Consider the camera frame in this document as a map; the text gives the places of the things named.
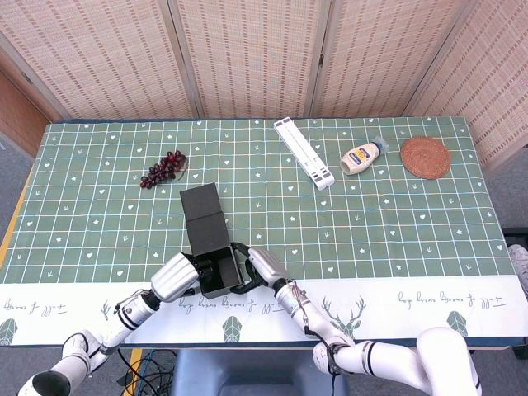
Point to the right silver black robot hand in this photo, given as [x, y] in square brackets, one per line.
[268, 268]

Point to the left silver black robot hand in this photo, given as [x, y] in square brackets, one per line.
[175, 278]

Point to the black foldable cardboard box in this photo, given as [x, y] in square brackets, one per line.
[206, 231]

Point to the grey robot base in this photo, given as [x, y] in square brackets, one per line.
[255, 371]

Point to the dark red grape bunch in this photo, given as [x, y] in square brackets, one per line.
[163, 169]

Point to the white folding stand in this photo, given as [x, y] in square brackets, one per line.
[303, 152]

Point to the green white grid tablecloth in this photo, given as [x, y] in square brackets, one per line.
[392, 231]

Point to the cream mayonnaise squeeze bottle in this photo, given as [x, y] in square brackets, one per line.
[359, 158]

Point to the round brown woven coaster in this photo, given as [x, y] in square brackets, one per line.
[425, 157]

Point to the beige bamboo folding screen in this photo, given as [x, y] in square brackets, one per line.
[255, 53]

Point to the brown wooden door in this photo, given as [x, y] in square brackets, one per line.
[18, 119]

